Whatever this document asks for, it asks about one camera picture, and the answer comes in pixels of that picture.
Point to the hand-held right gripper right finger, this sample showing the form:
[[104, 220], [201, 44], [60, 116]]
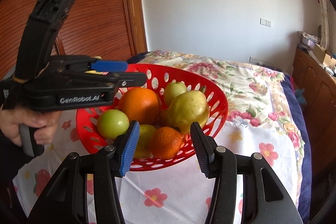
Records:
[[200, 150]]

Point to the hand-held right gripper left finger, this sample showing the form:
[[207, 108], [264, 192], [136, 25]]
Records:
[[130, 150]]

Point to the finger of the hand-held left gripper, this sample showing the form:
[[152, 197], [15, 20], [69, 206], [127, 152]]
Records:
[[110, 65], [131, 79]]

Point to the large orange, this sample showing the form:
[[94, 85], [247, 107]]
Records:
[[139, 106]]

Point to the green apple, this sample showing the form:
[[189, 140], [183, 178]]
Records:
[[111, 123]]

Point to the large green pear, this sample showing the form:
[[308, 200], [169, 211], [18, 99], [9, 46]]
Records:
[[187, 111]]

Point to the yellow-green apple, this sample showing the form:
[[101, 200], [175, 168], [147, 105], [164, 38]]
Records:
[[174, 91]]

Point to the red perforated plastic basket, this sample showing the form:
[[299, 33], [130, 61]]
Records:
[[218, 108]]

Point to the person's left hand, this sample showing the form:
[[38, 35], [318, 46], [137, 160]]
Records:
[[10, 121]]

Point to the white strawberry print blanket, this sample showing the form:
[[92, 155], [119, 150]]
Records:
[[170, 182]]

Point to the wooden louvered wardrobe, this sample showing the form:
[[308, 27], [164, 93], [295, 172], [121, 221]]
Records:
[[105, 16]]

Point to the floral quilt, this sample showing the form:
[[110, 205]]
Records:
[[244, 87]]

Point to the dark blue bed sheet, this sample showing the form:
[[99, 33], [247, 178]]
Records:
[[302, 134]]

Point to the blue soft toy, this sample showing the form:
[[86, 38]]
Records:
[[300, 96]]

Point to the wooden side cabinet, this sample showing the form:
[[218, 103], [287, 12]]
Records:
[[315, 108]]

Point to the floral cloth on cabinet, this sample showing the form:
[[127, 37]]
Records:
[[308, 40]]

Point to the cardboard box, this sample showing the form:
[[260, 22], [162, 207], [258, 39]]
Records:
[[324, 54]]

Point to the pale curtain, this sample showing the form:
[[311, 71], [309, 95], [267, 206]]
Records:
[[323, 11]]

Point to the white wall socket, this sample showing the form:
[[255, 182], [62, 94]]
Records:
[[256, 60]]

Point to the white wall switch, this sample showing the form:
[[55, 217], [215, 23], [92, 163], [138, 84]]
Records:
[[265, 22]]

